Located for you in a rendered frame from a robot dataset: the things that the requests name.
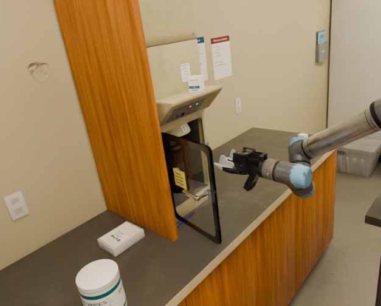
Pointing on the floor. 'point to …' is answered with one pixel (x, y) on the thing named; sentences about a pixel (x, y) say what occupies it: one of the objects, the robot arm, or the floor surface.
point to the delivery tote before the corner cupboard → (360, 156)
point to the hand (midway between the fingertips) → (221, 163)
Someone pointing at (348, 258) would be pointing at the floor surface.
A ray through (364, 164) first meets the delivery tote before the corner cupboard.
